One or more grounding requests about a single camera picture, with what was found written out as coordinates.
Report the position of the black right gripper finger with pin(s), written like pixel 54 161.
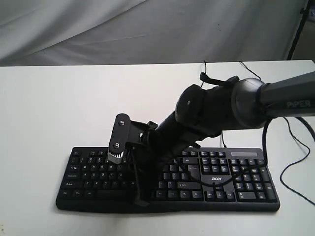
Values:
pixel 138 198

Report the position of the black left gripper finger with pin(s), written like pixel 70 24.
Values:
pixel 147 188

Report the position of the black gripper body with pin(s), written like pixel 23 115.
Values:
pixel 151 146

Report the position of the black acer keyboard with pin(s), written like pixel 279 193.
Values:
pixel 205 179

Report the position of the grey black piper robot arm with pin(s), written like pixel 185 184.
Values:
pixel 237 104

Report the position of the grey backdrop cloth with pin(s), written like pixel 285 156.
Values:
pixel 104 32

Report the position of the black tripod stand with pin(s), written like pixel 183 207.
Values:
pixel 304 12

